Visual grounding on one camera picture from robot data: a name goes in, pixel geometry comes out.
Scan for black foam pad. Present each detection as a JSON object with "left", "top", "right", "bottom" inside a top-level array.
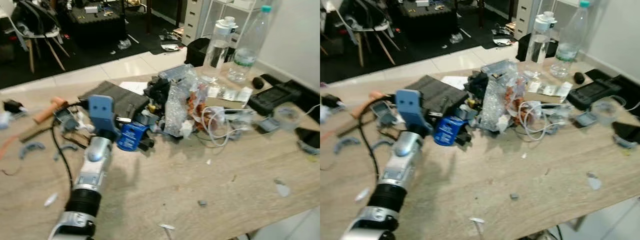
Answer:
[
  {"left": 407, "top": 75, "right": 474, "bottom": 116},
  {"left": 79, "top": 81, "right": 151, "bottom": 121}
]

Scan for blue cylindrical can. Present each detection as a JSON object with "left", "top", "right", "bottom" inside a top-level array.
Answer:
[
  {"left": 117, "top": 122, "right": 149, "bottom": 152},
  {"left": 433, "top": 116, "right": 467, "bottom": 147}
]

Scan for white paper sheet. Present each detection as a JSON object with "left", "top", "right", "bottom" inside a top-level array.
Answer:
[
  {"left": 439, "top": 75, "right": 469, "bottom": 91},
  {"left": 118, "top": 80, "right": 149, "bottom": 96}
]

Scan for black motor part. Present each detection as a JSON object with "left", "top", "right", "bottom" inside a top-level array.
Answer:
[
  {"left": 463, "top": 70, "right": 491, "bottom": 101},
  {"left": 144, "top": 75, "right": 174, "bottom": 107}
]

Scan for small grey device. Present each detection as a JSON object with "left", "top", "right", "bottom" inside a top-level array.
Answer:
[
  {"left": 372, "top": 99, "right": 397, "bottom": 127},
  {"left": 54, "top": 107, "right": 82, "bottom": 132}
]

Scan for grey curved plastic piece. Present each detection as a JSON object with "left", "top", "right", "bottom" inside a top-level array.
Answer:
[
  {"left": 53, "top": 143, "right": 79, "bottom": 161},
  {"left": 372, "top": 138, "right": 397, "bottom": 152},
  {"left": 18, "top": 141, "right": 46, "bottom": 160},
  {"left": 333, "top": 135, "right": 362, "bottom": 155}
]

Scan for clear bubble wrap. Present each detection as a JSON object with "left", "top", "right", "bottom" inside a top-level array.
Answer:
[
  {"left": 479, "top": 59, "right": 527, "bottom": 133},
  {"left": 164, "top": 64, "right": 207, "bottom": 139}
]

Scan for black storage crate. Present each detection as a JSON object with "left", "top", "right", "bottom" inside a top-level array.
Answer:
[
  {"left": 60, "top": 4, "right": 127, "bottom": 49},
  {"left": 390, "top": 0, "right": 459, "bottom": 37}
]

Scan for black bag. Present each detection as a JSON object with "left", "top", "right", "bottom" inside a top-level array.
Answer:
[
  {"left": 515, "top": 32, "right": 560, "bottom": 63},
  {"left": 184, "top": 37, "right": 236, "bottom": 69}
]

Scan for black plastic device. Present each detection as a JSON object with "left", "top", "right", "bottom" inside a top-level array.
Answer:
[
  {"left": 2, "top": 98, "right": 27, "bottom": 115},
  {"left": 320, "top": 93, "right": 344, "bottom": 109}
]

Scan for silver foil packets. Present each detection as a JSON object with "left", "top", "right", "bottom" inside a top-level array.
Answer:
[
  {"left": 207, "top": 84, "right": 254, "bottom": 104},
  {"left": 527, "top": 79, "right": 574, "bottom": 99}
]

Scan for clear bottle white cap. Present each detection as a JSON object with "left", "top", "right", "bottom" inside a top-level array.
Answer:
[
  {"left": 202, "top": 16, "right": 239, "bottom": 79},
  {"left": 524, "top": 11, "right": 558, "bottom": 76}
]

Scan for white drawer cabinet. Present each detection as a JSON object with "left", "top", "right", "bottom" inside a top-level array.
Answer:
[
  {"left": 514, "top": 0, "right": 542, "bottom": 37},
  {"left": 182, "top": 0, "right": 212, "bottom": 47}
]

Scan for black flat object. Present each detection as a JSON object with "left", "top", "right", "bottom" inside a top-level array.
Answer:
[
  {"left": 294, "top": 127, "right": 321, "bottom": 149},
  {"left": 612, "top": 121, "right": 640, "bottom": 144}
]

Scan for black chair wooden legs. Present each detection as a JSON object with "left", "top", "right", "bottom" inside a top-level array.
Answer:
[
  {"left": 331, "top": 0, "right": 397, "bottom": 67},
  {"left": 9, "top": 0, "right": 72, "bottom": 74}
]

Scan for clear bottle teal cap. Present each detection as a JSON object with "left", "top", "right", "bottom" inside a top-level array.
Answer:
[
  {"left": 227, "top": 5, "right": 274, "bottom": 84},
  {"left": 549, "top": 0, "right": 591, "bottom": 79}
]

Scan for clear plastic cup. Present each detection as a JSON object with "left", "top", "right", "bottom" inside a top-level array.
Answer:
[
  {"left": 274, "top": 102, "right": 302, "bottom": 127},
  {"left": 589, "top": 98, "right": 619, "bottom": 126}
]

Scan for black flat case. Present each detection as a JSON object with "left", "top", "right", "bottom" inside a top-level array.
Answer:
[
  {"left": 567, "top": 75, "right": 629, "bottom": 112},
  {"left": 247, "top": 80, "right": 309, "bottom": 117}
]

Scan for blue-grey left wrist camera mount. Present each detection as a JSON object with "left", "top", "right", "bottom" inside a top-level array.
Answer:
[
  {"left": 87, "top": 94, "right": 122, "bottom": 142},
  {"left": 394, "top": 89, "right": 434, "bottom": 137}
]

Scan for orange tool handle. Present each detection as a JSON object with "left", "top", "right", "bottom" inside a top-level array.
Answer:
[
  {"left": 32, "top": 96, "right": 69, "bottom": 125},
  {"left": 349, "top": 91, "right": 387, "bottom": 120}
]

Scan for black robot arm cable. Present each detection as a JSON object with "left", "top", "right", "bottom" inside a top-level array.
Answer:
[
  {"left": 357, "top": 96, "right": 397, "bottom": 182},
  {"left": 50, "top": 102, "right": 84, "bottom": 192}
]

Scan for white cable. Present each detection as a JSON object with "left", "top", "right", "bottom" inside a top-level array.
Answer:
[
  {"left": 516, "top": 99, "right": 557, "bottom": 142},
  {"left": 199, "top": 104, "right": 242, "bottom": 149}
]

